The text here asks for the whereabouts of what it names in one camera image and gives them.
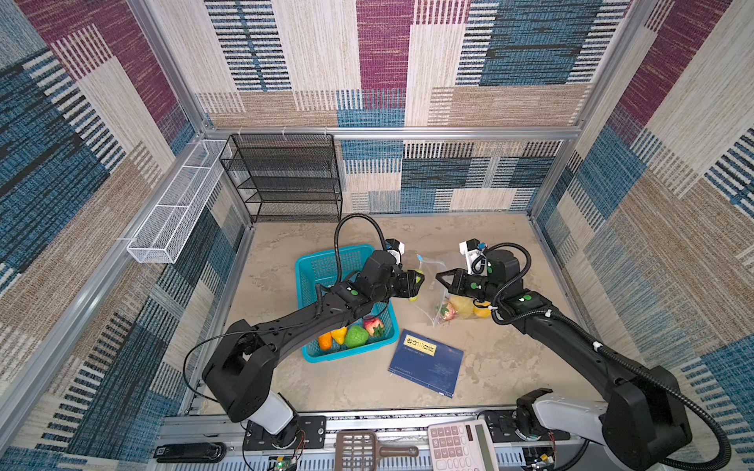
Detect yellow lemon toy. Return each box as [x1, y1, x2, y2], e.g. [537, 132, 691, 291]
[472, 300, 492, 318]

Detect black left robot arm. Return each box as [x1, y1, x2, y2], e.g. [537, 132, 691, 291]
[201, 250, 424, 433]

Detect yellow pepper toy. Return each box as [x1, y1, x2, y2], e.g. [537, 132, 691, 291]
[330, 327, 349, 345]

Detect green apple toy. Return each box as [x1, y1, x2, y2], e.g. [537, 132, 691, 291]
[344, 325, 370, 349]

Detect brown slotted spatula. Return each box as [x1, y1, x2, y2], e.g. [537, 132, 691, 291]
[334, 431, 419, 471]

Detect white wire mesh tray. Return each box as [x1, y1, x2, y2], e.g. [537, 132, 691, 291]
[127, 139, 225, 264]

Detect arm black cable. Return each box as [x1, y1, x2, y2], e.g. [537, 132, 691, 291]
[470, 241, 732, 471]
[181, 213, 390, 404]

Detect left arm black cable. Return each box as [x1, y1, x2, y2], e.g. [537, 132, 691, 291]
[181, 213, 390, 404]

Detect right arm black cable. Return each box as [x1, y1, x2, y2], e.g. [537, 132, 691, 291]
[470, 241, 732, 471]

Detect red strawberry toy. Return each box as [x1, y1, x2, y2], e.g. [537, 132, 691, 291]
[439, 302, 458, 322]

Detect black wire shelf rack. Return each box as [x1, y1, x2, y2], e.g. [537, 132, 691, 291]
[219, 133, 343, 223]

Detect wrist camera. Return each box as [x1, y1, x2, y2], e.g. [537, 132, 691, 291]
[386, 239, 406, 265]
[459, 239, 486, 275]

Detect beige potato toy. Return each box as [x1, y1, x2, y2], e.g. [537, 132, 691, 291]
[449, 294, 475, 319]

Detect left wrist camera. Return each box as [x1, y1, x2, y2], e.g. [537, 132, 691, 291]
[386, 239, 406, 265]

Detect clear zip top bag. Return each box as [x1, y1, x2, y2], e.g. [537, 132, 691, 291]
[414, 251, 485, 326]

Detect blue booklet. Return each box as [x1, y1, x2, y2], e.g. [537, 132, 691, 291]
[388, 330, 465, 398]

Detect black stapler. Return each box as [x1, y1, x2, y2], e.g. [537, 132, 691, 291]
[153, 442, 228, 464]

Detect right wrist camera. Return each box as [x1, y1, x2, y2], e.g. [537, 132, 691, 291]
[459, 239, 486, 275]

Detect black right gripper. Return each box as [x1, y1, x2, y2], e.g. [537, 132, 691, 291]
[435, 268, 502, 303]

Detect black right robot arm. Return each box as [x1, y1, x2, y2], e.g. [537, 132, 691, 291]
[435, 243, 732, 470]

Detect teal plastic basket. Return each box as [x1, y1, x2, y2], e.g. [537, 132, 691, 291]
[295, 249, 400, 363]

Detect pink calculator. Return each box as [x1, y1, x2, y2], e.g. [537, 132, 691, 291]
[427, 419, 499, 471]

